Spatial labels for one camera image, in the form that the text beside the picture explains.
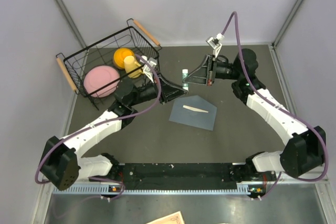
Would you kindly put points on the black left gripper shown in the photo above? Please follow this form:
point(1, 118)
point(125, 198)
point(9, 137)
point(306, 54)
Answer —
point(167, 92)

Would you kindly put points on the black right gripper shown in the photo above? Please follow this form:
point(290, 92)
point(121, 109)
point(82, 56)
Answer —
point(203, 74)

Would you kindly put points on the green white glue stick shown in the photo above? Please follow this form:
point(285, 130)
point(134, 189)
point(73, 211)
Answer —
point(184, 76)

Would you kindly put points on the cream paper letter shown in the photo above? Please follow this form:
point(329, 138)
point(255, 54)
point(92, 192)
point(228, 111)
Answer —
point(194, 109)

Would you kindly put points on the grey blue envelope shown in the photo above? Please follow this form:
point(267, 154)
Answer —
point(204, 121)

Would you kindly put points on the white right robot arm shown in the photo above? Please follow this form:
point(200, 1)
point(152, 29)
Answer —
point(303, 146)

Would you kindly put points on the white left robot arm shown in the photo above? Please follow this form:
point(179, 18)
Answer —
point(62, 161)

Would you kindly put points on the pale yellow mug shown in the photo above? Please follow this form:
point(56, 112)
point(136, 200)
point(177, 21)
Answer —
point(132, 67)

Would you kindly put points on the orange bowl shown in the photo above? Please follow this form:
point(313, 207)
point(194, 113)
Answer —
point(119, 56)

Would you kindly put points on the pink plate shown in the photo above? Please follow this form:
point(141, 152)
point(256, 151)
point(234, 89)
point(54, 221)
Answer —
point(98, 77)

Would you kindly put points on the brown patterned paper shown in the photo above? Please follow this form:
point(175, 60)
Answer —
point(175, 218)

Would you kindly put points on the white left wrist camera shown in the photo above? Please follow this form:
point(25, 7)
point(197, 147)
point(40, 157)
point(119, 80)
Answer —
point(149, 65)

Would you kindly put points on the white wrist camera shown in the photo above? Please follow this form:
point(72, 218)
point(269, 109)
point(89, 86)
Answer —
point(215, 44)
point(149, 65)

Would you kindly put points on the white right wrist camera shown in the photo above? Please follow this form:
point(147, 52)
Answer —
point(215, 44)

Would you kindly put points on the black wire dish basket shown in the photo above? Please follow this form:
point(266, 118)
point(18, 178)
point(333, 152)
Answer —
point(76, 66)

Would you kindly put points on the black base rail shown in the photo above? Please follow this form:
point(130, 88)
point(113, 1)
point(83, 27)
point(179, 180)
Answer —
point(186, 175)

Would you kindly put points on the grey slotted cable duct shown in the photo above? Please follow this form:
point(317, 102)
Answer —
point(107, 189)

